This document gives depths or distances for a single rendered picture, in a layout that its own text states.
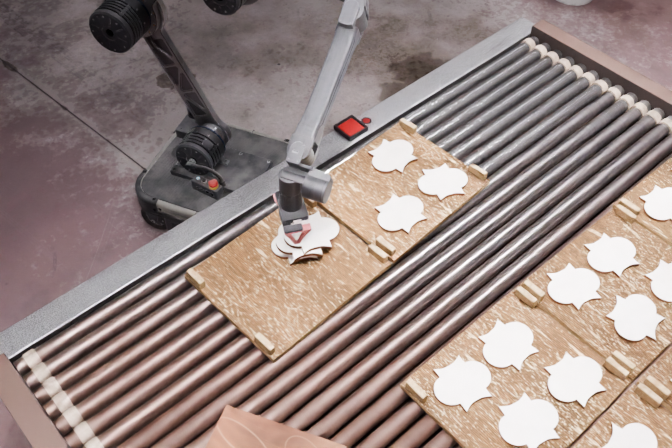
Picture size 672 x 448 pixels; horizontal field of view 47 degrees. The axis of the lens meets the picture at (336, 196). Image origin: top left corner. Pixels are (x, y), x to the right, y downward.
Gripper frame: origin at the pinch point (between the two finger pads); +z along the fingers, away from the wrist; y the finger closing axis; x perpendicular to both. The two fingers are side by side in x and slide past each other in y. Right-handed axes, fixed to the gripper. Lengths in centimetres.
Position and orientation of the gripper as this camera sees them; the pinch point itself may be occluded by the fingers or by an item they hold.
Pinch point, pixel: (292, 227)
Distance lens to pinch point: 202.0
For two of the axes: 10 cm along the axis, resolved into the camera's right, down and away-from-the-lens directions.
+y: -2.7, -7.0, 6.6
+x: -9.6, 1.9, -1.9
